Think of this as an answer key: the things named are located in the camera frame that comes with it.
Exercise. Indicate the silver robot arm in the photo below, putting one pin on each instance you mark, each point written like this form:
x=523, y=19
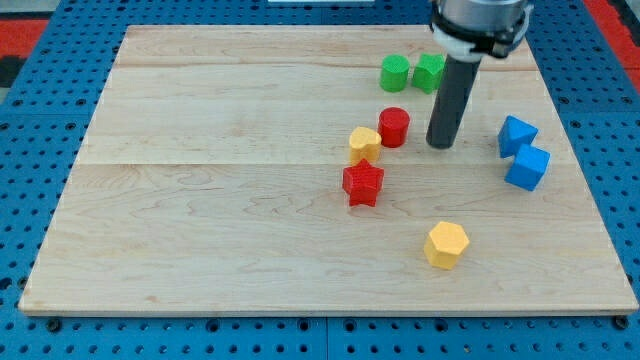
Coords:
x=470, y=29

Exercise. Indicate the yellow heart block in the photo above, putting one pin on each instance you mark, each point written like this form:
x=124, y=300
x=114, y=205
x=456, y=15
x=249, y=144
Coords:
x=364, y=144

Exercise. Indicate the light wooden board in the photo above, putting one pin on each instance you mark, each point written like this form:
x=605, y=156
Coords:
x=209, y=184

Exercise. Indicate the red star block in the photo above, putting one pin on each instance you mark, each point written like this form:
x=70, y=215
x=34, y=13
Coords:
x=362, y=183

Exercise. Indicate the red cylinder block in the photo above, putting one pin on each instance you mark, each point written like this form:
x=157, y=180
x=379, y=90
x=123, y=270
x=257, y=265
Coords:
x=393, y=126

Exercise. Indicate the green cylinder block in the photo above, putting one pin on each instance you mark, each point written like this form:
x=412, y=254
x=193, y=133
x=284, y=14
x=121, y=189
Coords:
x=394, y=73

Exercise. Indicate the yellow hexagon block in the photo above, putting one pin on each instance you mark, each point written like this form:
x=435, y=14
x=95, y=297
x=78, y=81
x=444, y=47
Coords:
x=445, y=244

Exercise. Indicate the green star block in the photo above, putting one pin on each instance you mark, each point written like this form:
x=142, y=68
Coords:
x=428, y=72

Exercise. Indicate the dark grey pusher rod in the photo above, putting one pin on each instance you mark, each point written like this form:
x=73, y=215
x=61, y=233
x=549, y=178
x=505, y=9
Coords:
x=451, y=100

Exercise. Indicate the blue triangle block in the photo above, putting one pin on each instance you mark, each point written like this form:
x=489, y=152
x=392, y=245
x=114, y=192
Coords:
x=514, y=133

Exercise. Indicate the blue cube block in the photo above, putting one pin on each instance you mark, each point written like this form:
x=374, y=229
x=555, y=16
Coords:
x=528, y=168

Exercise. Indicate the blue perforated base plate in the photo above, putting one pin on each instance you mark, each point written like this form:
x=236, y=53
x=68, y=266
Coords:
x=48, y=107

